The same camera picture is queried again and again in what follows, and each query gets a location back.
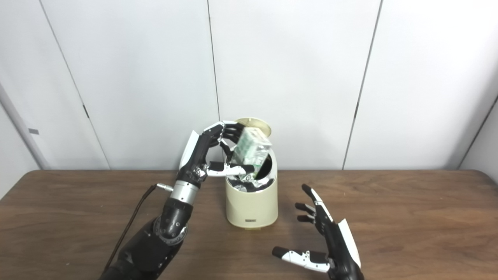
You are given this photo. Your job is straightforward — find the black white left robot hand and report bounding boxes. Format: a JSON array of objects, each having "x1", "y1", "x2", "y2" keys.
[{"x1": 178, "y1": 121, "x2": 257, "y2": 189}]

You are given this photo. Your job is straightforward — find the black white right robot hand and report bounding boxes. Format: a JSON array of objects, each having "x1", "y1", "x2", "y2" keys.
[{"x1": 272, "y1": 184, "x2": 364, "y2": 280}]

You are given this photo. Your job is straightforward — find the white green milk carton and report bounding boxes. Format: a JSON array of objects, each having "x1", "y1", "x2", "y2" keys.
[{"x1": 232, "y1": 127, "x2": 272, "y2": 181}]

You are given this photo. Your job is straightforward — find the round cream bin lid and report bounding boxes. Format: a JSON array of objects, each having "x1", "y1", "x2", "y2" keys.
[{"x1": 235, "y1": 118, "x2": 272, "y2": 138}]

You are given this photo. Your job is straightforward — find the cream-colored cylindrical bin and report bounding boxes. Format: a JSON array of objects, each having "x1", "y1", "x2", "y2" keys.
[{"x1": 225, "y1": 146, "x2": 279, "y2": 231}]

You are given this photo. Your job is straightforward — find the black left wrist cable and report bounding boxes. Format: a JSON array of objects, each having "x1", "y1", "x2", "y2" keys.
[{"x1": 102, "y1": 184, "x2": 174, "y2": 273}]

